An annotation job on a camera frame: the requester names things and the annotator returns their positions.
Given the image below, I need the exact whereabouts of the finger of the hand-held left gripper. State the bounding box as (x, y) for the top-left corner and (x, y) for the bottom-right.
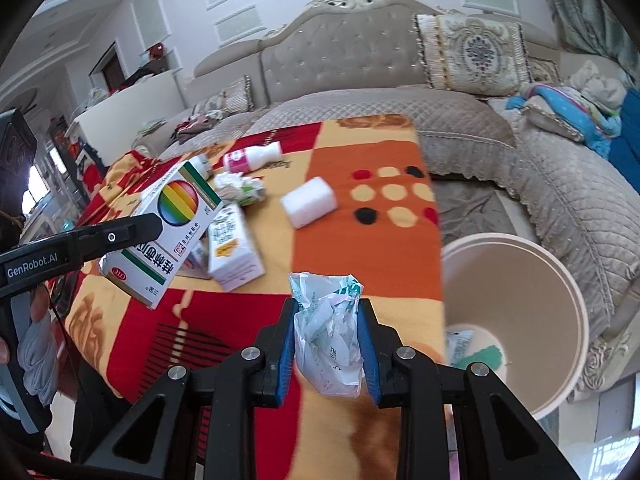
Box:
(74, 212), (164, 266)

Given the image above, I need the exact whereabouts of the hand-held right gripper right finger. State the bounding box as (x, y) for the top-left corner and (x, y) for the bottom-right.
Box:
(356, 298), (582, 480)

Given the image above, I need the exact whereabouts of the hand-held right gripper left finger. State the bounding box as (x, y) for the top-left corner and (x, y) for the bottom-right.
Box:
(80, 298), (299, 480)

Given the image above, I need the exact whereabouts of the white plastic wrapper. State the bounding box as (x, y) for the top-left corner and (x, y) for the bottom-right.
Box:
(289, 271), (365, 399)

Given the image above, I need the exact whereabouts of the white box with rainbow circle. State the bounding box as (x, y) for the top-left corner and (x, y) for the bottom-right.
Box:
(99, 160), (224, 310)

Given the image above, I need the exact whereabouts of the round white side table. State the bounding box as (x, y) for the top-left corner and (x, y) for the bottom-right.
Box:
(440, 234), (589, 422)

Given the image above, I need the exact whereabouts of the person's left hand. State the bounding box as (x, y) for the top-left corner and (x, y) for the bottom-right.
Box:
(19, 285), (58, 407)

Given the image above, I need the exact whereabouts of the flat white box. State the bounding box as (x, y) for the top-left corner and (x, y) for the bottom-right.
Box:
(177, 241), (213, 281)

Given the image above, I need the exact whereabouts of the white printed packet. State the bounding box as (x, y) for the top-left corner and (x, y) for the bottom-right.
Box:
(446, 329), (474, 367)

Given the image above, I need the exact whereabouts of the red orange printed blanket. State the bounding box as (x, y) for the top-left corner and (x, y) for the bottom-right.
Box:
(64, 115), (449, 480)

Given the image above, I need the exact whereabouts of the small white bottle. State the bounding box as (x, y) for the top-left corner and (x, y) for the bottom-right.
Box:
(192, 154), (217, 179)

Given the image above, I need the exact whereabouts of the white and pink carton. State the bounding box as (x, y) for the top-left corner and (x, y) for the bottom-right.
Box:
(206, 203), (266, 292)

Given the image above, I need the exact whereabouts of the green wrapper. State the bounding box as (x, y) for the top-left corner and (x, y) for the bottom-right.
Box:
(459, 346), (507, 372)

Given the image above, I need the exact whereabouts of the crumpled white paper ball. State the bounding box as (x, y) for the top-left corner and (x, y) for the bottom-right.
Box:
(214, 170), (247, 203)

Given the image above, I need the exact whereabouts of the white cabinet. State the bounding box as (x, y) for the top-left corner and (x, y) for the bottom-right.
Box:
(65, 67), (189, 162)

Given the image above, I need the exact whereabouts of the pile of dark clothes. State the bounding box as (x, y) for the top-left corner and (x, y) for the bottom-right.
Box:
(174, 112), (223, 144)

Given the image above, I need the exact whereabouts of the green and white tissue pack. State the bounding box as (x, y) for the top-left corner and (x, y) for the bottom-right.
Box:
(237, 176), (267, 209)

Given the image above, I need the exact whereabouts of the white foam block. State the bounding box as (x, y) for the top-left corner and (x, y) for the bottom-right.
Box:
(279, 176), (338, 230)

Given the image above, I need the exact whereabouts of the white bottle with pink label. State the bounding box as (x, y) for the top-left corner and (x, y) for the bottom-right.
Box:
(222, 141), (284, 174)

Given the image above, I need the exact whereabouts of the small embroidered cushion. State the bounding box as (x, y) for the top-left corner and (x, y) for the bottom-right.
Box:
(191, 75), (256, 117)
(527, 57), (562, 85)

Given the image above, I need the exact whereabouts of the grey patterned rug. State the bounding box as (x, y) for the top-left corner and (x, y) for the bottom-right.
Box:
(431, 176), (543, 253)

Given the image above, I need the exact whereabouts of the beige quilted sofa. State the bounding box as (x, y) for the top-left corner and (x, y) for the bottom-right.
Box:
(134, 0), (640, 403)

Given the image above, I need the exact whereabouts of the colourful striped blanket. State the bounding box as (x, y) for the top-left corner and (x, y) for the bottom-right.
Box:
(505, 82), (626, 158)

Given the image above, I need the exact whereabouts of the large embroidered cushion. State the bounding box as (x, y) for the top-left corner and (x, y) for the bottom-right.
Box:
(414, 12), (532, 97)

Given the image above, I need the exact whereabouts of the blue quilted cloth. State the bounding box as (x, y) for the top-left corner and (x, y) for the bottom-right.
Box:
(606, 87), (640, 187)

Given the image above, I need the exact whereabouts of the beige crumpled cloth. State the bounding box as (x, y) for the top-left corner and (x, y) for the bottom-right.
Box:
(569, 60), (630, 112)

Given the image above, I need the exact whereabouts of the green patterned curtain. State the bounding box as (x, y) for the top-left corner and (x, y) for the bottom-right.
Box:
(541, 0), (640, 87)

